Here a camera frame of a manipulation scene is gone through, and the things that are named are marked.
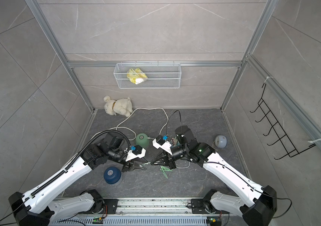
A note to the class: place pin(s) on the white wire wall basket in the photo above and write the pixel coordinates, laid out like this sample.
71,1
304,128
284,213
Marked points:
160,75

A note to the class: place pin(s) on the yellow packet in basket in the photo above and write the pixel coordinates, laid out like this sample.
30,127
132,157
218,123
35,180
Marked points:
136,76

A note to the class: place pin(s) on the white plush teddy bear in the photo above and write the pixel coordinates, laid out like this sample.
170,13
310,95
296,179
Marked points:
118,107

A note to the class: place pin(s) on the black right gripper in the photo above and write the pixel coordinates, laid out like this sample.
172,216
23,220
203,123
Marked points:
166,157

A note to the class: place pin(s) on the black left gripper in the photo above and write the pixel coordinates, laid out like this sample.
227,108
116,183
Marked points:
129,167

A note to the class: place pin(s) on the pink USB charger adapter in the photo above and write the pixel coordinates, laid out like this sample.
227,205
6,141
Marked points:
174,141

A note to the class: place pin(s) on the black wire hook rack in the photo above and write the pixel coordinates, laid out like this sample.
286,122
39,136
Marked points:
277,129

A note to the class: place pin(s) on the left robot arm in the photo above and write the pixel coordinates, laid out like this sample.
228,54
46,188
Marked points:
39,207

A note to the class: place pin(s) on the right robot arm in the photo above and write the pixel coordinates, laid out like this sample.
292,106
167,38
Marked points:
256,204

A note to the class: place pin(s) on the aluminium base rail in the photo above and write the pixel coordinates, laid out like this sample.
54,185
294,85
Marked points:
155,211

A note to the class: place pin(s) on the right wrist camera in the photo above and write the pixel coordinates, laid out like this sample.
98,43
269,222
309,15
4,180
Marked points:
163,143

